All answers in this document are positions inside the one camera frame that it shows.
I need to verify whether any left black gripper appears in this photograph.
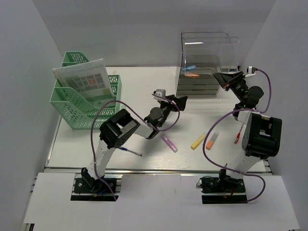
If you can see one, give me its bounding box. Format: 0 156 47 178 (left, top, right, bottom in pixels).
158 94 187 128

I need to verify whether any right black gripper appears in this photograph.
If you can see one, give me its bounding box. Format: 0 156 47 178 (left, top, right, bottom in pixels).
214 71 249 103

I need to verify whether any blue highlighter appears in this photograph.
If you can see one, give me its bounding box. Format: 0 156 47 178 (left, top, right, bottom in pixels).
182 65 196 71

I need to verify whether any purple highlighter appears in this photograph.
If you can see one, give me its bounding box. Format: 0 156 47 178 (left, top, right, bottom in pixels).
161 134 178 153

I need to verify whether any blue ballpoint pen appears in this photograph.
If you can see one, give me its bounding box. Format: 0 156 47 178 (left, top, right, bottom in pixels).
119 147 142 157

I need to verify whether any red pen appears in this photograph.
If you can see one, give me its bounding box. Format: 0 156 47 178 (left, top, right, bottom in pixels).
234 125 244 144

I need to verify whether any document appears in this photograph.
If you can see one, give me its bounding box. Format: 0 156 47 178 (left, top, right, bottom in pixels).
52 59 115 107

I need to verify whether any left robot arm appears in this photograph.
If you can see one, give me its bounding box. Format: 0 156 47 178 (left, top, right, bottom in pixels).
81 89 188 193

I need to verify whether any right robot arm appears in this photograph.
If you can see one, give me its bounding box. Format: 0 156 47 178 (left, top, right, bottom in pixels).
214 71 282 192

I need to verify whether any clear acrylic drawer unit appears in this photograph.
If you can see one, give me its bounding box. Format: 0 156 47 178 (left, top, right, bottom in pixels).
177 31 240 97

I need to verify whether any yellow highlighter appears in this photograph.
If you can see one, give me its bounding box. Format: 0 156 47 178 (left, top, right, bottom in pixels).
191 133 206 150

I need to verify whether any orange highlighter white cap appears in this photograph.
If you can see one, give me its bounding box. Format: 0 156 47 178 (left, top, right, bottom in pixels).
205 131 219 150

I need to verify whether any green file organizer rack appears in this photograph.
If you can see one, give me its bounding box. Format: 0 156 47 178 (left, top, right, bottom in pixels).
50 51 125 130

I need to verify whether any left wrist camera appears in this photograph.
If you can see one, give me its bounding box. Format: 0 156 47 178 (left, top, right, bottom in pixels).
153 89 166 101

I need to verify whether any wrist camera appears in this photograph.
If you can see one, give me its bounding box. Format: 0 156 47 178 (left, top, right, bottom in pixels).
245 66 257 77
153 89 166 101

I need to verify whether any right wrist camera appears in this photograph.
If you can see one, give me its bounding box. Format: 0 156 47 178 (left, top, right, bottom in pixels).
245 66 257 77

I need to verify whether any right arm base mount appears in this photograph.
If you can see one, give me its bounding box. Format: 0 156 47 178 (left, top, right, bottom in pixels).
196 176 247 205

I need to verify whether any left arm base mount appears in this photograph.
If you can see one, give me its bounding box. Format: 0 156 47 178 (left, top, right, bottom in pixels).
70 177 121 202

